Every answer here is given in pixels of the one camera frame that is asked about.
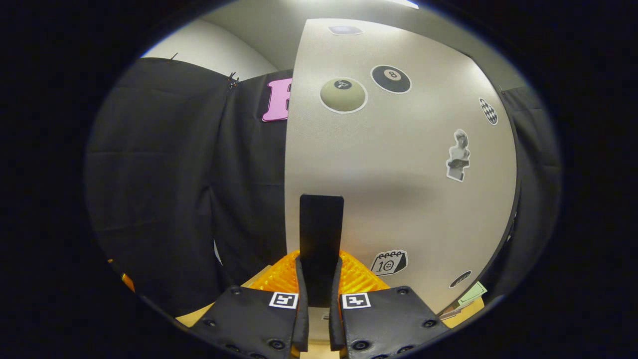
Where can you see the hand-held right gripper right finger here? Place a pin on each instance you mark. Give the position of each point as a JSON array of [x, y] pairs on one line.
[[335, 309]]

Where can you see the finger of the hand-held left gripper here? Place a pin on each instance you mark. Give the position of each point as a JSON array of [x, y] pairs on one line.
[[127, 281]]

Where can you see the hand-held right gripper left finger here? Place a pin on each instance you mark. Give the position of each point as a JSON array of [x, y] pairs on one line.
[[301, 309]]

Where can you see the grey cabinet door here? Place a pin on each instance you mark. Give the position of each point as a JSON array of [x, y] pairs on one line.
[[408, 199]]

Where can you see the black backdrop cloth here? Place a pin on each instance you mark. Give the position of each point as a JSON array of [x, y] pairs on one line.
[[164, 199]]

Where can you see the large ceiling light panel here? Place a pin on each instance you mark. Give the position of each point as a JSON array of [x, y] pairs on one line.
[[403, 3]]

